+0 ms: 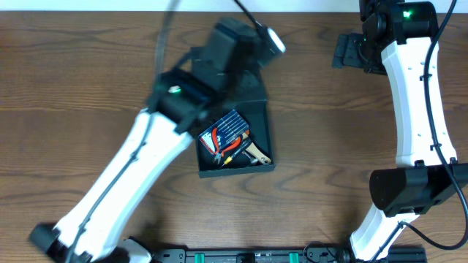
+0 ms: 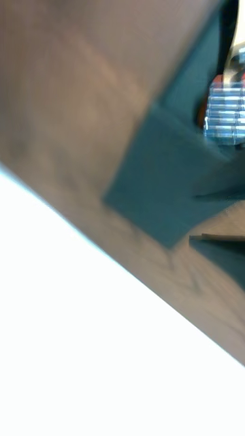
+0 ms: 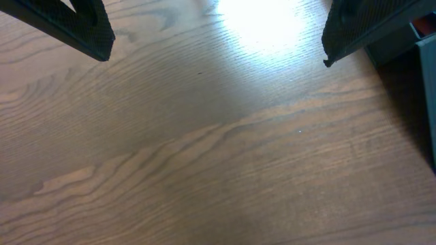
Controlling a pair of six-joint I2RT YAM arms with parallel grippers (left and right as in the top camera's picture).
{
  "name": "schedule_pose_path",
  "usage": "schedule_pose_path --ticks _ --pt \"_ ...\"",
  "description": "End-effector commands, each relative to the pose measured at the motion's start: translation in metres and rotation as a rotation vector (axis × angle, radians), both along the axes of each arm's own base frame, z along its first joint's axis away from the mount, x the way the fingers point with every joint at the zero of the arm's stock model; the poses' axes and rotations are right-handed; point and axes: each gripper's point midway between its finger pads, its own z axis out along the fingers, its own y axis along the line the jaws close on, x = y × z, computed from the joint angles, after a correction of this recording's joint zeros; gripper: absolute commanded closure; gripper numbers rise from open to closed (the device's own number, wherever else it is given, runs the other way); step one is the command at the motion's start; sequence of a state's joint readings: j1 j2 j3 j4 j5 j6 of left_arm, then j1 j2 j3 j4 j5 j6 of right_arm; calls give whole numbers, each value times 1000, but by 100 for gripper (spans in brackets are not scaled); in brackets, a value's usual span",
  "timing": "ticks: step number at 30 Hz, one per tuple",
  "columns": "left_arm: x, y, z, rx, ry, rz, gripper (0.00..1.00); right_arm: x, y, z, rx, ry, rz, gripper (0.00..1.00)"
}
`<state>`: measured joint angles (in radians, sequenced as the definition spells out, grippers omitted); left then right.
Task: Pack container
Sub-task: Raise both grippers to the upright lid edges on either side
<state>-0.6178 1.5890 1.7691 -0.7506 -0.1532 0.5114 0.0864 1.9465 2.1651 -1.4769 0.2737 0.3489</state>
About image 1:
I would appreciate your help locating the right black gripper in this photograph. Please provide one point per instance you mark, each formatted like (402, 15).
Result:
(345, 54)

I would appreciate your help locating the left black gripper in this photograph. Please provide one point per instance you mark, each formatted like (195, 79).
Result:
(252, 89)

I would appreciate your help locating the dark green box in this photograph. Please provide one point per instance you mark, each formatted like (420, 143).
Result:
(254, 112)

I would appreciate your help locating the blue precision screwdriver set case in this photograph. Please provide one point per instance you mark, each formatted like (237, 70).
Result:
(224, 132)

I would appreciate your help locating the orange scraper wooden handle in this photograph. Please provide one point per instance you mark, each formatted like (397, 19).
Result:
(255, 151)

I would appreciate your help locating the small claw hammer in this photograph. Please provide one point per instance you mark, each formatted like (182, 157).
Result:
(253, 161)

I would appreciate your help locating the black yellow screwdriver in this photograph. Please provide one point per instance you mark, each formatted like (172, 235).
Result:
(244, 145)

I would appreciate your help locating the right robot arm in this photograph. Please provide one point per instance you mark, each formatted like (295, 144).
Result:
(399, 40)

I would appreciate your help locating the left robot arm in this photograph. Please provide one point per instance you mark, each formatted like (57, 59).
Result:
(182, 105)

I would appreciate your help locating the black mounting rail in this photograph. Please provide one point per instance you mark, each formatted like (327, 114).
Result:
(313, 254)

